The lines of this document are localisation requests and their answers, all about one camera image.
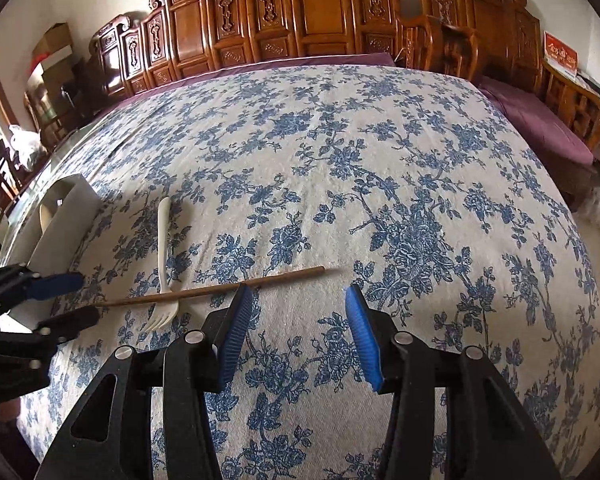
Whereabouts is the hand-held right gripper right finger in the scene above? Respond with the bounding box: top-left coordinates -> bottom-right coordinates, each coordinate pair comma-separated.
345,284 -> 563,480

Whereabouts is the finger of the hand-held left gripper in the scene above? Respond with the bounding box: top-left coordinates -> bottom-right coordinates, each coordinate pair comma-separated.
0,266 -> 85,311
0,306 -> 101,366

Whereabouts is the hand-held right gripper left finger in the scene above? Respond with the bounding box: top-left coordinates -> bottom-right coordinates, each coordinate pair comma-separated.
35,284 -> 255,480

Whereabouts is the rectangular metal tray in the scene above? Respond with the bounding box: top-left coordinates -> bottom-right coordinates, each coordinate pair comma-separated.
7,174 -> 101,333

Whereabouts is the dark brown wooden chopstick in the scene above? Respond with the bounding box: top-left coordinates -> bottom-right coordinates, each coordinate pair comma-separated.
95,266 -> 327,308

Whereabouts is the white plastic fork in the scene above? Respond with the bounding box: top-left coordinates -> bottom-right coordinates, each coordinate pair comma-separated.
141,197 -> 181,333

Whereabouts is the white plastic bag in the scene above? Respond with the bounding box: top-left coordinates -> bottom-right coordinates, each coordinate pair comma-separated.
7,125 -> 46,171

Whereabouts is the blue floral cloth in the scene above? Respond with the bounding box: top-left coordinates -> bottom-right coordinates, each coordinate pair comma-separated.
10,62 -> 600,480

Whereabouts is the cardboard box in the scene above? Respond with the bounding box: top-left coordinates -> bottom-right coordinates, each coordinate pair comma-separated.
30,22 -> 76,76

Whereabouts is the purple seat cushion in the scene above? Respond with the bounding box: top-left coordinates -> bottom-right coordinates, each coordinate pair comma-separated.
475,76 -> 596,167

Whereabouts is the wooden armchair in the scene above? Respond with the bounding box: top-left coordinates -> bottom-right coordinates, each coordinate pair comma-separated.
397,15 -> 481,81

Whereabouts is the carved wooden bench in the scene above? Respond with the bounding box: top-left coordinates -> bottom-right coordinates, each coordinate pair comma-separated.
417,0 -> 600,196

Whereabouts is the carved wooden screen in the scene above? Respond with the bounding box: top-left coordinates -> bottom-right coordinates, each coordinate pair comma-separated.
90,0 -> 403,101

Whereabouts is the red calendar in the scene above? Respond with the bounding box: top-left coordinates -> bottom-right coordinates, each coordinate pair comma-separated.
544,31 -> 579,78

